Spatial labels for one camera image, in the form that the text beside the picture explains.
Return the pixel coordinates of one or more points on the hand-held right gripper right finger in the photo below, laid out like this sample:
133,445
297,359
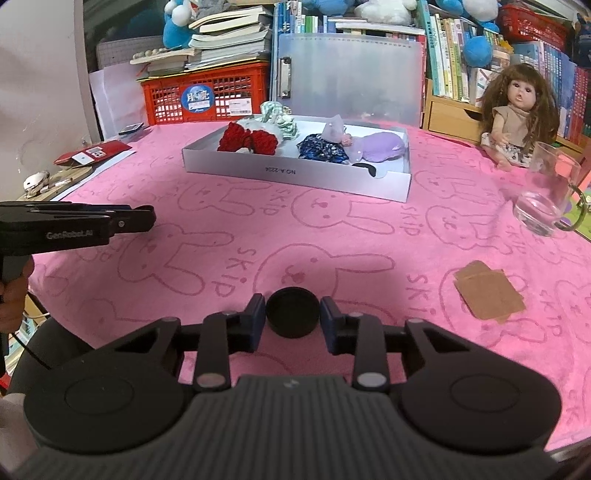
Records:
328,323

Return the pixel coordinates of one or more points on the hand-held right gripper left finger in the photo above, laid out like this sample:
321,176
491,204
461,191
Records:
258,323

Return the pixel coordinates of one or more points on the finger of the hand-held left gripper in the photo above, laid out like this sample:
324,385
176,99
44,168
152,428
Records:
134,219

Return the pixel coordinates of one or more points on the black round cap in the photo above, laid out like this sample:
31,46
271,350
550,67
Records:
292,314

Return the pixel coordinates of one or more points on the red scrunchie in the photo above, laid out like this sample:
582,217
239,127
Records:
244,138

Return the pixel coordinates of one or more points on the shallow white cardboard box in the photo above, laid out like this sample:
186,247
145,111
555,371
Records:
286,170

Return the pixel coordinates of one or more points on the blue floral scrunchie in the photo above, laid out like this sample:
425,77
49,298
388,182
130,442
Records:
321,150

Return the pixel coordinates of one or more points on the green striped scrunchie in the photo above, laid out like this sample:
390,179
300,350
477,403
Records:
272,110

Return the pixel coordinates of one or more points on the purple scrunchie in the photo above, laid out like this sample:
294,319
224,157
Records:
378,146

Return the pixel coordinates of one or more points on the person's left hand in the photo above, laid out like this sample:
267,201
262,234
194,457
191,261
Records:
13,304

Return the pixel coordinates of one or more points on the wooden board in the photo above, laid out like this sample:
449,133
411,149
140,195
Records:
69,177

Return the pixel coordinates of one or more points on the red flat packet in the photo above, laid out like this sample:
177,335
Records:
106,150

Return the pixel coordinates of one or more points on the small black phone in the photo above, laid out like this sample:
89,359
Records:
131,129

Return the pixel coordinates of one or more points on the pink bunny-print blanket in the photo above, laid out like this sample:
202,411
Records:
323,230

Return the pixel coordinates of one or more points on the white paper sheets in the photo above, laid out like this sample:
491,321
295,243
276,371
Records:
115,101

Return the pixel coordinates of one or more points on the red plastic crate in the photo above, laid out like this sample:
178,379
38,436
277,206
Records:
161,85

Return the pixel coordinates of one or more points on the brown cardboard piece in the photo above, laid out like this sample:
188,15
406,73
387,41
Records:
489,290

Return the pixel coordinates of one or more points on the blue white plush toy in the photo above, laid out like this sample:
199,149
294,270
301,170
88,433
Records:
466,8
178,27

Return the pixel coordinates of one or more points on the stack of flat books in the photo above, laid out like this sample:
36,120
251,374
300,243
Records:
231,44

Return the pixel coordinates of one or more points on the wooden drawer box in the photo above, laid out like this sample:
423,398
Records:
448,117

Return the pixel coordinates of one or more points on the translucent plastic clipboard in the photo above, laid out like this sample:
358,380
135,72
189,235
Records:
351,83

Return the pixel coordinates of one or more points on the clear glass mug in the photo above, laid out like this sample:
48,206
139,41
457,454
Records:
540,203

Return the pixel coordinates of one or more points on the long-haired doll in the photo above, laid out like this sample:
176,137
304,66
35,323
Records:
512,115

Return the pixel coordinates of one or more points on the row of upright books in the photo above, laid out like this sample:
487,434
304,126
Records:
448,60

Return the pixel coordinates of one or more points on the red mesh basket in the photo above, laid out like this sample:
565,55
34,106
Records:
531,25

